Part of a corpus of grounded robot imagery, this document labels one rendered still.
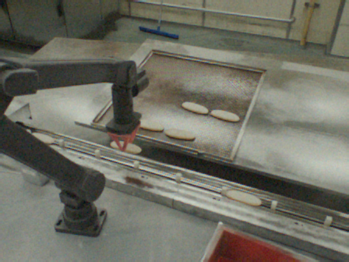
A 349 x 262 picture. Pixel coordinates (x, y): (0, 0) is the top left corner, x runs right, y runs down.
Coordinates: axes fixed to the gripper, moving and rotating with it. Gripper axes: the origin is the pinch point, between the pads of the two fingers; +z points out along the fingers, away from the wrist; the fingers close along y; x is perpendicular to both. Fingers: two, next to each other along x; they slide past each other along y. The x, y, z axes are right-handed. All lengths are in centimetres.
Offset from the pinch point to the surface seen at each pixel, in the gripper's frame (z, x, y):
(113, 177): 6.6, 0.3, -7.7
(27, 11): 39, 230, 205
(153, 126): 1.9, -2.1, 15.0
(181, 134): 1.9, -12.1, 14.5
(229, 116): -0.6, -24.4, 27.8
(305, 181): 4, -52, 10
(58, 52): 10, 82, 70
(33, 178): 8.4, 22.6, -16.2
